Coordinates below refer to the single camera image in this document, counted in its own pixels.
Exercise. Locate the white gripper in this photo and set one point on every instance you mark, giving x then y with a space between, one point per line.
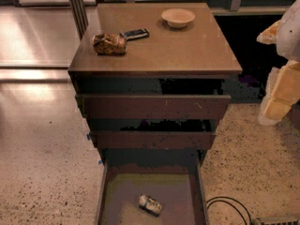
290 37

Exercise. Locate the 7up soda can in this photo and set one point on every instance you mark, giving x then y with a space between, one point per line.
150 205

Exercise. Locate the grey power strip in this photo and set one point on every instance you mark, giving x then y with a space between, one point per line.
276 221

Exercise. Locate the brown drawer cabinet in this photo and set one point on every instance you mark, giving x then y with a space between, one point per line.
194 60

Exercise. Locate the drawer dark brown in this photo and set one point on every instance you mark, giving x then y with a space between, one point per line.
153 106
152 139

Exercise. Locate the crumpled brown snack bag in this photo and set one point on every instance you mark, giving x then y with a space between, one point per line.
109 44

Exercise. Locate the open bottom drawer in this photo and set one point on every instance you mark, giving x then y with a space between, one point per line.
178 188

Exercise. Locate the top drawer dark brown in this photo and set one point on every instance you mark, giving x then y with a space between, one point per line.
153 106

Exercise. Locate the middle drawer dark brown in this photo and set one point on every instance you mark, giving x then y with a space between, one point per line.
152 139

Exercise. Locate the white ceramic bowl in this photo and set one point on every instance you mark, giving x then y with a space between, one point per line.
178 17

